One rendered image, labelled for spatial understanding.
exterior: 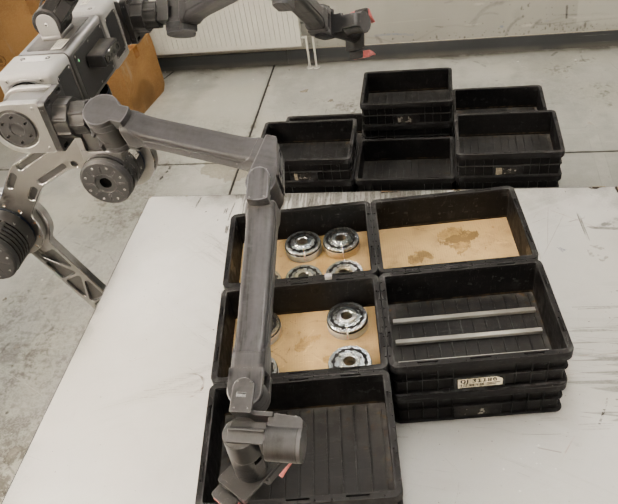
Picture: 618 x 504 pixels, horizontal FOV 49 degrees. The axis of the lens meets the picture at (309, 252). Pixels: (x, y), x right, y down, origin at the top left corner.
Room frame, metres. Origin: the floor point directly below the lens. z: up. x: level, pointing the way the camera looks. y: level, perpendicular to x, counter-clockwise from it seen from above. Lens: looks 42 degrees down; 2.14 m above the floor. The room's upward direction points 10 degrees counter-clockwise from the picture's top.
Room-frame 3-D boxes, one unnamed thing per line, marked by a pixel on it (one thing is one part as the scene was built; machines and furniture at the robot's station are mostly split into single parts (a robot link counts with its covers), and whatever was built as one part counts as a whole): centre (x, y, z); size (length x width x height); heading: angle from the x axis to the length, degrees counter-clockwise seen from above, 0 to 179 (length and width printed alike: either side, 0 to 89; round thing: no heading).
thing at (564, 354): (1.06, -0.34, 0.92); 0.40 x 0.30 x 0.02; 84
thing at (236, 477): (0.62, 0.15, 1.15); 0.10 x 0.07 x 0.07; 133
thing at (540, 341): (1.06, -0.34, 0.87); 0.40 x 0.30 x 0.11; 84
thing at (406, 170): (2.33, -0.46, 0.31); 0.40 x 0.30 x 0.34; 76
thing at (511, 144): (2.23, -0.85, 0.37); 0.40 x 0.30 x 0.45; 76
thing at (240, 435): (0.62, 0.15, 1.21); 0.07 x 0.06 x 0.07; 75
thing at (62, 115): (1.32, 0.44, 1.45); 0.09 x 0.08 x 0.12; 166
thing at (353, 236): (1.46, -0.10, 0.86); 0.10 x 0.10 x 0.01
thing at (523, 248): (1.36, -0.38, 0.87); 0.40 x 0.30 x 0.11; 84
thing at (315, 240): (1.48, 0.01, 0.86); 0.10 x 0.10 x 0.01
